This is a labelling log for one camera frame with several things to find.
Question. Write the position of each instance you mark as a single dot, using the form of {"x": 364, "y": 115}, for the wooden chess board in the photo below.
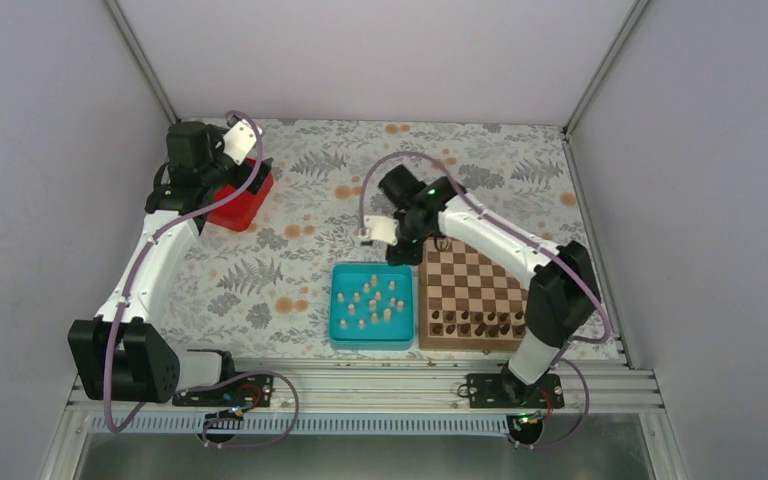
{"x": 456, "y": 277}

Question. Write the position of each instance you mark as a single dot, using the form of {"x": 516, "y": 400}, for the aluminium corner post left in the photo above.
{"x": 134, "y": 48}

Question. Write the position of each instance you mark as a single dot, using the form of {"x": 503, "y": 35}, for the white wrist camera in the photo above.
{"x": 239, "y": 140}
{"x": 378, "y": 228}

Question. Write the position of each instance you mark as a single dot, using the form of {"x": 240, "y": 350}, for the red plastic tray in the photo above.
{"x": 239, "y": 214}

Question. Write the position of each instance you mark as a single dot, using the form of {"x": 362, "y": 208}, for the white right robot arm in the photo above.
{"x": 560, "y": 280}

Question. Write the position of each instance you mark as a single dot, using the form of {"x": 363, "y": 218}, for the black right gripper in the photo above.
{"x": 410, "y": 256}

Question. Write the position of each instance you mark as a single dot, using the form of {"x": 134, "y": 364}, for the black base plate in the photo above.
{"x": 497, "y": 391}
{"x": 252, "y": 391}

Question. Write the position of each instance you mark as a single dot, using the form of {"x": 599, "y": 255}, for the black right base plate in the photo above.
{"x": 497, "y": 391}

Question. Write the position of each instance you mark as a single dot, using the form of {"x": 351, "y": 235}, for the aluminium corner post right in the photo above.
{"x": 628, "y": 26}

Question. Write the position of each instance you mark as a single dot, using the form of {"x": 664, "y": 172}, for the aluminium corner post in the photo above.
{"x": 628, "y": 26}
{"x": 134, "y": 48}

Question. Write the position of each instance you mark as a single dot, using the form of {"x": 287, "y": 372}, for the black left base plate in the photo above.
{"x": 252, "y": 391}

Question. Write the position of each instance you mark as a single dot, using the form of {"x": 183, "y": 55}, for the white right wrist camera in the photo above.
{"x": 378, "y": 228}

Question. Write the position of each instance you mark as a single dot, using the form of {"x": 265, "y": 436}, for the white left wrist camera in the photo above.
{"x": 239, "y": 140}

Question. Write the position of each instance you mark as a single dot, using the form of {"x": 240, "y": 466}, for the aluminium front rail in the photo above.
{"x": 433, "y": 390}

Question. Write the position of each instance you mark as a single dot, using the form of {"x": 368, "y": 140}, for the dark chess pieces row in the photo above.
{"x": 476, "y": 325}

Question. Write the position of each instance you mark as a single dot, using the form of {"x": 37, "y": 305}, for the teal plastic tray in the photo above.
{"x": 372, "y": 307}

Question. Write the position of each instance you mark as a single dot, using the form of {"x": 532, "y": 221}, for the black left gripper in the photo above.
{"x": 260, "y": 176}

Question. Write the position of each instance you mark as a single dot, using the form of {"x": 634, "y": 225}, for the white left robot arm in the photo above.
{"x": 120, "y": 354}

